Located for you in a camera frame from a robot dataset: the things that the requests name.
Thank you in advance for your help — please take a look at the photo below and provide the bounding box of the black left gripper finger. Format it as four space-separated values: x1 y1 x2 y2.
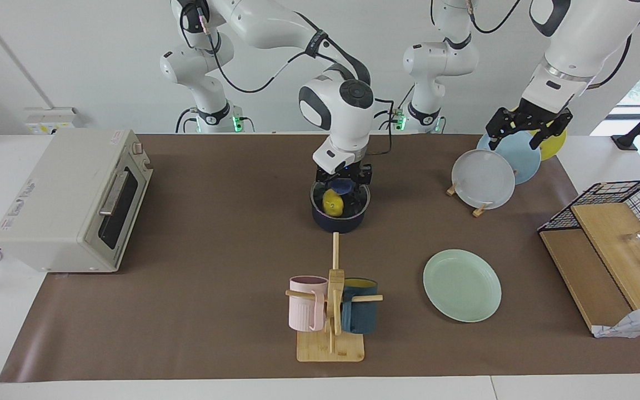
529 110 573 150
486 108 521 151

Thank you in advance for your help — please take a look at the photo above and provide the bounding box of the glass lid with blue knob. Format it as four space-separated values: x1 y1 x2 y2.
310 178 371 221

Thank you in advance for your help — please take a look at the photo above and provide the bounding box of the yellow potato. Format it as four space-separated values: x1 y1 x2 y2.
323 190 345 217

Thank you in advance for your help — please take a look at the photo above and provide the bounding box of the yellow plate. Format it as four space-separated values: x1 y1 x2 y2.
527 127 568 162

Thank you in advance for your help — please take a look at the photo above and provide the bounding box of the light blue plate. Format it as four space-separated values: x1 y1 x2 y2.
477 131 542 185

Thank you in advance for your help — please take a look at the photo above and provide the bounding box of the grey plate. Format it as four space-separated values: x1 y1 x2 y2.
452 149 516 210

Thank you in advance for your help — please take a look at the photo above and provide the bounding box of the wooden plate rack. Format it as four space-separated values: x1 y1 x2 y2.
446 182 491 217

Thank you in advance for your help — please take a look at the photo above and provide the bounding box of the pale green plate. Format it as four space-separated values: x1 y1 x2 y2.
423 249 502 323

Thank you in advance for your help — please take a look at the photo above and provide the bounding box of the dark blue saucepan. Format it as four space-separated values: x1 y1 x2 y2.
310 186 371 233

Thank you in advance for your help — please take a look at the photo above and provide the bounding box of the wooden mug rack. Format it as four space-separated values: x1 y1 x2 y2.
285 232 384 363

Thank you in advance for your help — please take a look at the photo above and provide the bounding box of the pink ribbed mug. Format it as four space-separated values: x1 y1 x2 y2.
288 276 329 332

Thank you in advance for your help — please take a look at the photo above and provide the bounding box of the teal mug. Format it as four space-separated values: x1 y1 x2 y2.
341 278 379 334

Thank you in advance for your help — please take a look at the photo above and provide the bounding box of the light wooden board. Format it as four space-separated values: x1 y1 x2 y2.
570 203 640 311

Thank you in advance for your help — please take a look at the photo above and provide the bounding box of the brown wooden board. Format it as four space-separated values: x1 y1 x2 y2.
539 229 633 333

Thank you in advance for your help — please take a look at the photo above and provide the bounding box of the brown table mat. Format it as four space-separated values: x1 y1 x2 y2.
0 133 640 383

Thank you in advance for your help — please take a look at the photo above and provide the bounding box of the white checked cloth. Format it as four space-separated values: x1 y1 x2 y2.
592 302 640 338

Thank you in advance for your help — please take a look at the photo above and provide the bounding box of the cream toaster oven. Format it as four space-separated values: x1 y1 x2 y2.
0 129 154 274

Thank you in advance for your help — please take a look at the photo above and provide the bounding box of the black wire basket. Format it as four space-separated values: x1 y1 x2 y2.
538 179 640 253

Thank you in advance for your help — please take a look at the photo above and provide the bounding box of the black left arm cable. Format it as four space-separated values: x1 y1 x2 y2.
463 0 521 37

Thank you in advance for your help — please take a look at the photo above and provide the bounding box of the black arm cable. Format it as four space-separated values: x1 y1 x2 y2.
180 0 394 156
463 0 521 37

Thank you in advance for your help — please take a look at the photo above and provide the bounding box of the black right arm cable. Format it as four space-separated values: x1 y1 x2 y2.
180 0 394 156

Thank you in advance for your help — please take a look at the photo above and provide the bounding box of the white wall power strip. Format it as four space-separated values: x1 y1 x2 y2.
24 107 84 136

